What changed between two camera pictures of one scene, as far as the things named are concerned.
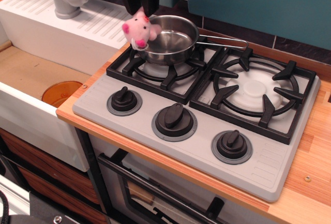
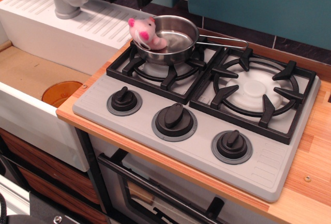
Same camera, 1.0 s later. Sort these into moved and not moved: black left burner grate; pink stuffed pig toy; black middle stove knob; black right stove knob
Moved: pink stuffed pig toy
Not moved: black right stove knob; black middle stove knob; black left burner grate
